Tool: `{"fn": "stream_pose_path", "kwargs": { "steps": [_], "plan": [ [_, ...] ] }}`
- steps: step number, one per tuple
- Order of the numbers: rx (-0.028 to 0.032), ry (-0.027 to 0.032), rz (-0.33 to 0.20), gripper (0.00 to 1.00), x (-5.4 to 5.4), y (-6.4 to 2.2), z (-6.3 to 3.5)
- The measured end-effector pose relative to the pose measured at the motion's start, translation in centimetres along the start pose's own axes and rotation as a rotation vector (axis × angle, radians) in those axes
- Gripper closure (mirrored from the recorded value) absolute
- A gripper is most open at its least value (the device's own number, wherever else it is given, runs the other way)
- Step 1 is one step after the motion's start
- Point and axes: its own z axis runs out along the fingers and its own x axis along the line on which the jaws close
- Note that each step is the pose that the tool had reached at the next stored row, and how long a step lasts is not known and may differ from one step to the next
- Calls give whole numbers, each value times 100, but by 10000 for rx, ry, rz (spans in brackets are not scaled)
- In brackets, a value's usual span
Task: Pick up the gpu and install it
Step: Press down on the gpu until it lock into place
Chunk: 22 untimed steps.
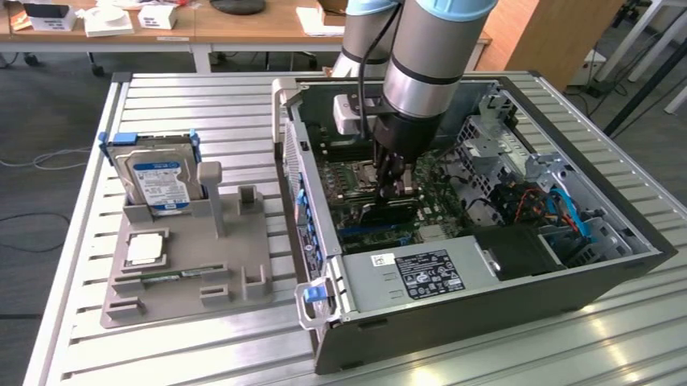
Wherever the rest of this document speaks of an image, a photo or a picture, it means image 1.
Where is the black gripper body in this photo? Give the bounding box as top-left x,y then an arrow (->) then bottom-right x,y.
371,113 -> 439,162

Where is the Nvidia graphics card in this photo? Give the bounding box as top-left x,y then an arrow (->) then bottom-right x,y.
343,199 -> 421,228

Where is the metal CPU socket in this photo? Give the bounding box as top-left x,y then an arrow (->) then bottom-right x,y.
351,159 -> 382,191

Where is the green motherboard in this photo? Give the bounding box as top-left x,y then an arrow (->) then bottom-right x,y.
317,128 -> 482,254

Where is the blue expansion slot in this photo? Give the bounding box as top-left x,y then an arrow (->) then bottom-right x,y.
341,225 -> 402,238

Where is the silver chipset heatsink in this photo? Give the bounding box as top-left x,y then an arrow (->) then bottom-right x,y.
418,224 -> 459,243

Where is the silver disk bay cage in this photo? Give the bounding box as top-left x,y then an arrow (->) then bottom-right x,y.
454,114 -> 542,226

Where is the silver power supply unit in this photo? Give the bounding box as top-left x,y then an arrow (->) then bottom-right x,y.
342,236 -> 503,314

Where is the white paper stack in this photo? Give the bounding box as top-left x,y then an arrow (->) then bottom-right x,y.
294,6 -> 346,38

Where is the brown cardboard box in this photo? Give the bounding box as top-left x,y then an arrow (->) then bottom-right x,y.
317,0 -> 349,17

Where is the wooden cabinet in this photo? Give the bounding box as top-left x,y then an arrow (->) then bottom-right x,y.
475,0 -> 630,92

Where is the white floor device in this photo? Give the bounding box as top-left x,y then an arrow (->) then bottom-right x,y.
569,48 -> 609,88

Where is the black open PC case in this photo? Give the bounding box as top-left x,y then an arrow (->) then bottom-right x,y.
271,72 -> 681,376

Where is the hard disk with blue carrier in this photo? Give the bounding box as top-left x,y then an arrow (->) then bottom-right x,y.
98,129 -> 203,218

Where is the black monitor base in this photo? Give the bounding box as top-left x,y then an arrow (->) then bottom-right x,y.
208,0 -> 267,14

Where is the black slanted stand leg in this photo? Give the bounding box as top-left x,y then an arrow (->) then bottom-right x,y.
602,39 -> 687,136

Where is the grey parts rack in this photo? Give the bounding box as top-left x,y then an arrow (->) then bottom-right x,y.
100,160 -> 275,331

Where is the spare green RAM stick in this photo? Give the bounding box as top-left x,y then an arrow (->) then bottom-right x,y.
115,266 -> 228,283

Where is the spare CPU silver lid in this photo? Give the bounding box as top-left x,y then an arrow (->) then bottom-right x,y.
126,235 -> 166,266

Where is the small white printed box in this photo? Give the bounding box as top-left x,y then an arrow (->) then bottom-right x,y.
136,6 -> 179,31

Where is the white box with round lid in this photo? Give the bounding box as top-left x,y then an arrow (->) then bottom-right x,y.
83,6 -> 135,39

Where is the white box with black top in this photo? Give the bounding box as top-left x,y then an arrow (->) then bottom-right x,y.
24,2 -> 78,31

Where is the orange book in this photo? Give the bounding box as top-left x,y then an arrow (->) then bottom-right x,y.
8,3 -> 35,32

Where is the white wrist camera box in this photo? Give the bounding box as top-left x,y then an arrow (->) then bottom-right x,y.
333,93 -> 397,136

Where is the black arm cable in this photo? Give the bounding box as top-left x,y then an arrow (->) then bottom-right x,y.
358,2 -> 405,140

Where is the red wire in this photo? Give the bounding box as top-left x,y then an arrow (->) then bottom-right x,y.
514,187 -> 547,224

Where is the blue SATA wire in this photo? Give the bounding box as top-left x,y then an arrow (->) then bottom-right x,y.
547,185 -> 601,244

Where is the wooden desk white frame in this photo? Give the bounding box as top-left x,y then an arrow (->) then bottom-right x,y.
192,0 -> 493,73
0,0 -> 198,73

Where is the grey disk bay bracket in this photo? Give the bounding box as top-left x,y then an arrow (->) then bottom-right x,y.
525,152 -> 649,269

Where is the white table frame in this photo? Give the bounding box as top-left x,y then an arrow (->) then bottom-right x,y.
593,0 -> 687,116

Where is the white floor cable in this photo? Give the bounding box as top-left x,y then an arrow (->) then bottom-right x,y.
0,145 -> 94,170

